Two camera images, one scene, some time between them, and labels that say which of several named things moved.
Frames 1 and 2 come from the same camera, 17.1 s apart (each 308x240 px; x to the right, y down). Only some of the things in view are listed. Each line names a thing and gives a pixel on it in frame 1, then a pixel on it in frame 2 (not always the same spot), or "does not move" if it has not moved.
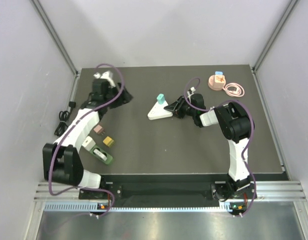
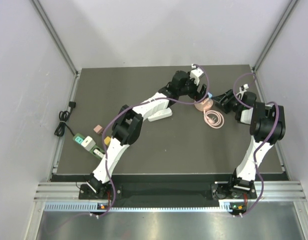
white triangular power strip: (158, 112) does not move
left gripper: (125, 98) → (195, 94)
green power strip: (109, 157) does not move
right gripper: (179, 103) → (230, 95)
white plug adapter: (89, 143) does not move
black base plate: (221, 187) does not move
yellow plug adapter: (108, 141) does not move
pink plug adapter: (99, 129) does not move
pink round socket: (216, 82) → (205, 104)
